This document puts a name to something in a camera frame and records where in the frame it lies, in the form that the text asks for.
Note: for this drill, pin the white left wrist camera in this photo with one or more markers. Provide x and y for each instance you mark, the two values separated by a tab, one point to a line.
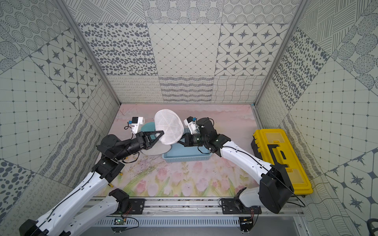
136	124

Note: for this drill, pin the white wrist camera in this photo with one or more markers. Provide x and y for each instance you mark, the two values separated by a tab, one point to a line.
136	124
191	124

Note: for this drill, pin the white mesh laundry bag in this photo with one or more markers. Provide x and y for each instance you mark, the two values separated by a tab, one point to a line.
169	122

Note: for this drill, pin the yellow black toolbox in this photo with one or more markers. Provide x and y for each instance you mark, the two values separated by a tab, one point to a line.
273	146

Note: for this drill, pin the light blue perforated plastic basket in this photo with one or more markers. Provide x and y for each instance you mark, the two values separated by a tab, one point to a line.
179	153

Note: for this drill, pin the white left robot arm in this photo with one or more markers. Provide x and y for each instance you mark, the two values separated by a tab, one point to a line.
64	219

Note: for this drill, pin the turquoise mesh laundry bag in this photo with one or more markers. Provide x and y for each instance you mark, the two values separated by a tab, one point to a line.
148	127

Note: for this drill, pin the aluminium mounting rail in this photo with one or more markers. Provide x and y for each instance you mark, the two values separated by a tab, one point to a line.
197	212

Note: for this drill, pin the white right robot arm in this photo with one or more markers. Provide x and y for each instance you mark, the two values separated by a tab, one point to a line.
275	187

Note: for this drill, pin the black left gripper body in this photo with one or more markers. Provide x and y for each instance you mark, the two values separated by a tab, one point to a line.
143	140

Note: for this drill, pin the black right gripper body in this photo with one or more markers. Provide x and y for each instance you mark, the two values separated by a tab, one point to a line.
196	139

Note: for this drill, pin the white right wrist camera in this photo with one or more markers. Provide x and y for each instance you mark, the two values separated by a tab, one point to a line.
191	124

